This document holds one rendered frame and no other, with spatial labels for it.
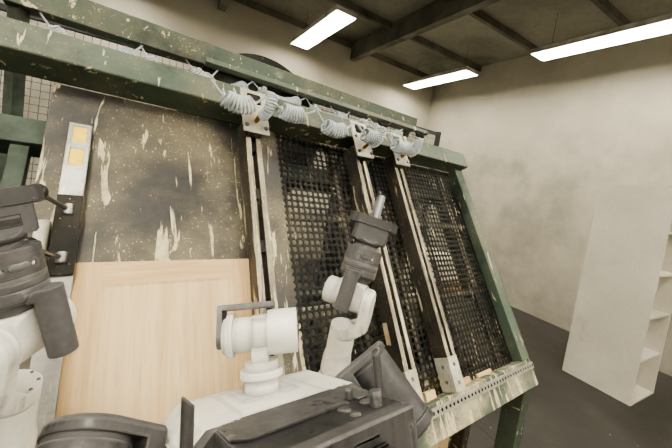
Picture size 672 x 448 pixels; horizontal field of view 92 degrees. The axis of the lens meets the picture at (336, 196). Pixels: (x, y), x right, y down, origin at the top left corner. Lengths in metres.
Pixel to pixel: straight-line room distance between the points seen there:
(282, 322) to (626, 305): 3.98
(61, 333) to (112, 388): 0.42
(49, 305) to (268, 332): 0.29
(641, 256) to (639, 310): 0.50
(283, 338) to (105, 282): 0.59
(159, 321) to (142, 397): 0.17
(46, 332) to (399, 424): 0.46
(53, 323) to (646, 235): 4.21
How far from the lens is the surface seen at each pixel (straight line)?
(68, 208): 1.02
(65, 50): 1.23
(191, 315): 1.02
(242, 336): 0.54
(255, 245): 1.06
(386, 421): 0.44
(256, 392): 0.55
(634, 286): 4.27
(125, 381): 0.99
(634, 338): 4.34
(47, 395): 0.96
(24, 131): 1.23
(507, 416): 2.18
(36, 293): 0.58
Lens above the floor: 1.67
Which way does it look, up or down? 3 degrees down
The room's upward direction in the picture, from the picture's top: 9 degrees clockwise
